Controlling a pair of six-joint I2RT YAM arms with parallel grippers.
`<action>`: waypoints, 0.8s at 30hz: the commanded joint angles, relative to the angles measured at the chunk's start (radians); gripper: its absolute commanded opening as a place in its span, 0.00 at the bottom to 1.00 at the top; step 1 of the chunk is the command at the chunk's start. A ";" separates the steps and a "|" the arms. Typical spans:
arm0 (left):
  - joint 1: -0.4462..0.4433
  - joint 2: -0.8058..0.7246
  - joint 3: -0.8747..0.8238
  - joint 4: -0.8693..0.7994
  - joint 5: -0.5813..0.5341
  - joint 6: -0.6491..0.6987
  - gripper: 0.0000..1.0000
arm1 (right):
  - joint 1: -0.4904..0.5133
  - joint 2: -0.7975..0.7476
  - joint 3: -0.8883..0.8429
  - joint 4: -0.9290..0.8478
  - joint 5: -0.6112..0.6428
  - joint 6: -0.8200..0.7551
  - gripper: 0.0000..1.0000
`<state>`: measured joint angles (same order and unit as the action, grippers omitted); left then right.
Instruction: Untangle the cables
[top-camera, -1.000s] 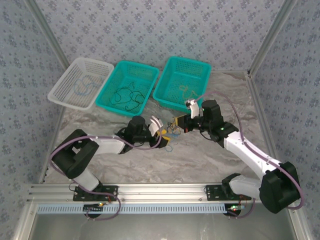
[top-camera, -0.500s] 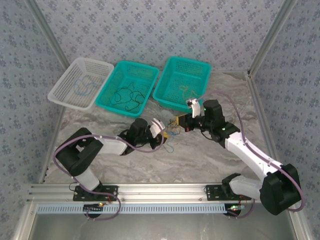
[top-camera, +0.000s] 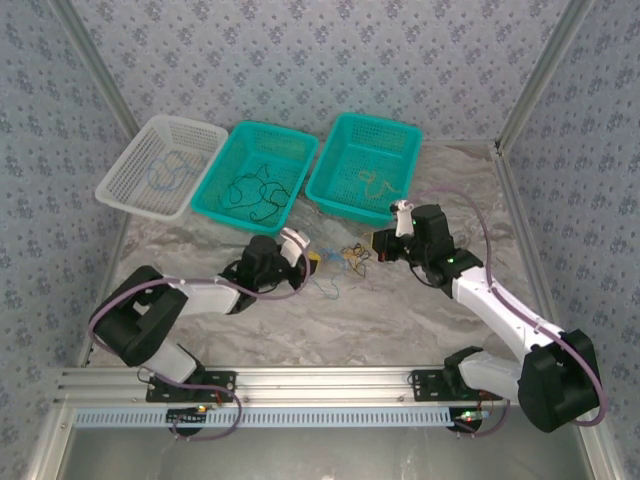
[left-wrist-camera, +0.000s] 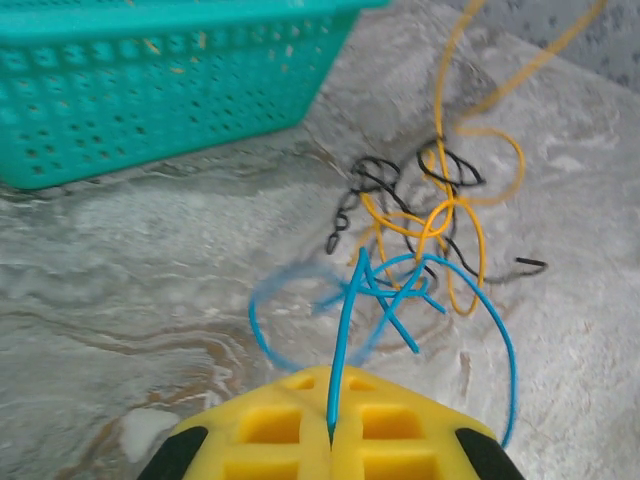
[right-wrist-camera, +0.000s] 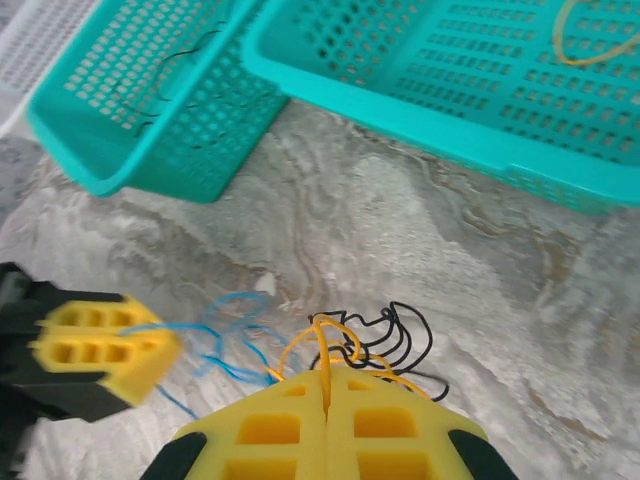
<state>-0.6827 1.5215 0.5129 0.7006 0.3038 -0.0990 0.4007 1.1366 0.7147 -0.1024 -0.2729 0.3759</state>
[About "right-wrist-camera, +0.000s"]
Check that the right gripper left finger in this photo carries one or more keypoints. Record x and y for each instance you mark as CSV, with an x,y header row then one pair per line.
x,y
270,430

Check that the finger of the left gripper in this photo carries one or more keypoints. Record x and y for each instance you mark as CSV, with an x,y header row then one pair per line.
x,y
115,370
100,315

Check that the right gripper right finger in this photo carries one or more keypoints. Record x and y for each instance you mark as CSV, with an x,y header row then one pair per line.
x,y
395,430

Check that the teal plastic basket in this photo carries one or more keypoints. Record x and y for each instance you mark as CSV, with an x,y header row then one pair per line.
x,y
150,160
450,130

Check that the white plastic basket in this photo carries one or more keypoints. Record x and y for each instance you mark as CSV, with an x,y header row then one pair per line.
x,y
30,55

